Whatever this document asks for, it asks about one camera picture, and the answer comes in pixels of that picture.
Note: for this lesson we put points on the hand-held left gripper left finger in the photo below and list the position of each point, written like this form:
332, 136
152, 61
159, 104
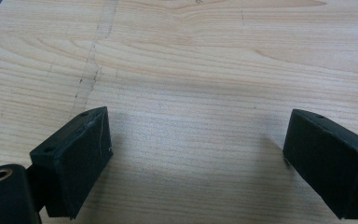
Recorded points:
71, 161

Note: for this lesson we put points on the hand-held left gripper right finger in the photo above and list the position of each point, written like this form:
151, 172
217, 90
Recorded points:
329, 161

